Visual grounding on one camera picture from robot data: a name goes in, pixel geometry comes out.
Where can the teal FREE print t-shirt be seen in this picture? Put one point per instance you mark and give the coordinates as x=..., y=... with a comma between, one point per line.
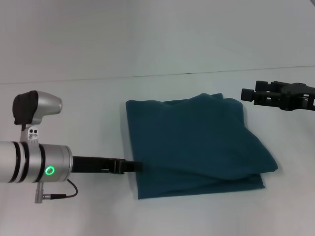
x=192, y=145

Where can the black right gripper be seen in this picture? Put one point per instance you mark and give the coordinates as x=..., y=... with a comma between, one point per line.
x=299, y=97

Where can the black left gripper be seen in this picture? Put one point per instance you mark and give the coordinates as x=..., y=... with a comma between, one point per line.
x=93, y=164

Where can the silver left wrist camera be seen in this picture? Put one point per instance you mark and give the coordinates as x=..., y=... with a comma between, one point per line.
x=34, y=108

